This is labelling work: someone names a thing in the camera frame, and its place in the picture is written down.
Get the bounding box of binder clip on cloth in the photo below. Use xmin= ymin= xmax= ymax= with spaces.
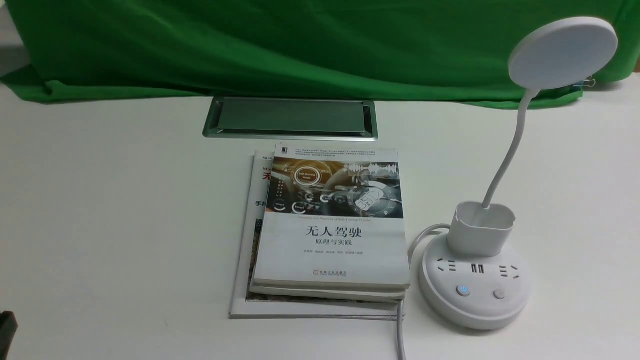
xmin=571 ymin=78 xmax=597 ymax=91

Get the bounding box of green backdrop cloth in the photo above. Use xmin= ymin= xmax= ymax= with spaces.
xmin=1 ymin=0 xmax=640 ymax=109

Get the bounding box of white lamp power cable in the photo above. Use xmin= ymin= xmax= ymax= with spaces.
xmin=396 ymin=223 xmax=452 ymax=360

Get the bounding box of black object at left edge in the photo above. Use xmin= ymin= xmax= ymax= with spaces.
xmin=0 ymin=311 xmax=19 ymax=360

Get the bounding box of silver desk cable grommet box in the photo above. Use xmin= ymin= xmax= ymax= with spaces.
xmin=202 ymin=96 xmax=379 ymax=142

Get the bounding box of white desk lamp with sockets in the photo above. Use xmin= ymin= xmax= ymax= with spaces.
xmin=410 ymin=16 xmax=618 ymax=331

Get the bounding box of white self-driving textbook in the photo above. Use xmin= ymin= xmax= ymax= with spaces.
xmin=250 ymin=143 xmax=410 ymax=302

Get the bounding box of large white book underneath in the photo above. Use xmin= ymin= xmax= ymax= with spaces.
xmin=229 ymin=150 xmax=397 ymax=321

